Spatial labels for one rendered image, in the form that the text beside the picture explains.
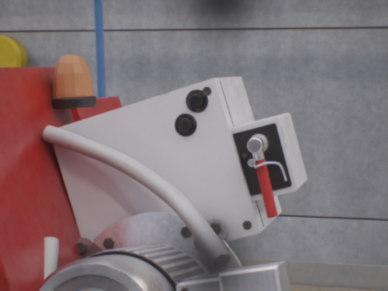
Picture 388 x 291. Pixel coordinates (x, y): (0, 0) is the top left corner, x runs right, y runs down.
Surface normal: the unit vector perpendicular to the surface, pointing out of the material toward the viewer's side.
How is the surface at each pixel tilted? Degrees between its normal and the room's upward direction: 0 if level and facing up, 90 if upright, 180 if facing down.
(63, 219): 70
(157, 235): 81
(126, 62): 90
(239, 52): 90
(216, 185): 90
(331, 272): 90
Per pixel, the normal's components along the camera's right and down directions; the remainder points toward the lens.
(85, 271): -0.25, -0.18
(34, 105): 0.91, -0.31
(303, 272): -0.24, 0.09
